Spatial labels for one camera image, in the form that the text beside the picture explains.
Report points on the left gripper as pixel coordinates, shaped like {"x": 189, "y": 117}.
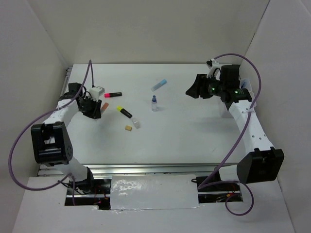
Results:
{"x": 96, "y": 113}

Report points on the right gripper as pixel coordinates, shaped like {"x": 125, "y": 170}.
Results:
{"x": 199, "y": 87}

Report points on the orange marker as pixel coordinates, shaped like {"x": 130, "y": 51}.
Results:
{"x": 104, "y": 107}

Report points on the pink highlighter marker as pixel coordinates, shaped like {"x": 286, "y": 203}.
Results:
{"x": 114, "y": 94}

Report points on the yellow highlighter marker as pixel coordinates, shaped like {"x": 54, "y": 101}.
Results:
{"x": 124, "y": 112}

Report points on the light blue highlighter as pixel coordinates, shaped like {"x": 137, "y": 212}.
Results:
{"x": 158, "y": 85}

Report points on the clear tape roll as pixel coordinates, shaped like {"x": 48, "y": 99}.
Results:
{"x": 136, "y": 123}

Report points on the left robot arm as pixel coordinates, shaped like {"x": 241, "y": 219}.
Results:
{"x": 51, "y": 142}

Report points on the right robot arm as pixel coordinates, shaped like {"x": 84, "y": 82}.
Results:
{"x": 262, "y": 161}

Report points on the tan eraser block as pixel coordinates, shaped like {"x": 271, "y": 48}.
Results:
{"x": 128, "y": 128}

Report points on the white compartment organizer box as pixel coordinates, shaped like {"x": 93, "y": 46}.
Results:
{"x": 241, "y": 96}

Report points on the small blue cap bottle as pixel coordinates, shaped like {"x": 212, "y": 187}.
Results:
{"x": 154, "y": 103}

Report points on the white cover plate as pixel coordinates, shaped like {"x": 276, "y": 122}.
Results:
{"x": 154, "y": 192}

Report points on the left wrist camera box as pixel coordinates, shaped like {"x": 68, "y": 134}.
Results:
{"x": 96, "y": 92}

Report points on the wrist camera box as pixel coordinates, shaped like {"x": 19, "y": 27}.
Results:
{"x": 212, "y": 64}
{"x": 96, "y": 92}

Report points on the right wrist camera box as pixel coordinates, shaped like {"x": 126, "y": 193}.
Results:
{"x": 212, "y": 64}

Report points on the aluminium rail frame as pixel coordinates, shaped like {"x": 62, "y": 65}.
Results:
{"x": 183, "y": 134}

